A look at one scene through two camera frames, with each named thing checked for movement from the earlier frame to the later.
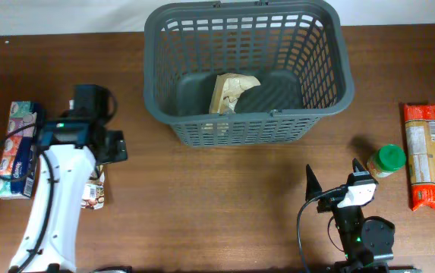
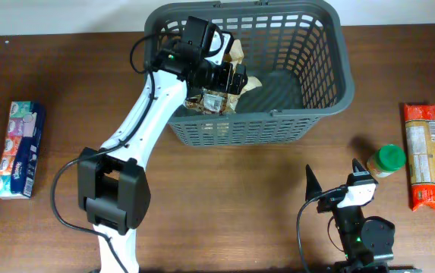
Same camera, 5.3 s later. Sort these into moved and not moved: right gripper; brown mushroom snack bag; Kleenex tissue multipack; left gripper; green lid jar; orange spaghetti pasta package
Moved: brown mushroom snack bag; left gripper
Not moved: right gripper; green lid jar; orange spaghetti pasta package; Kleenex tissue multipack
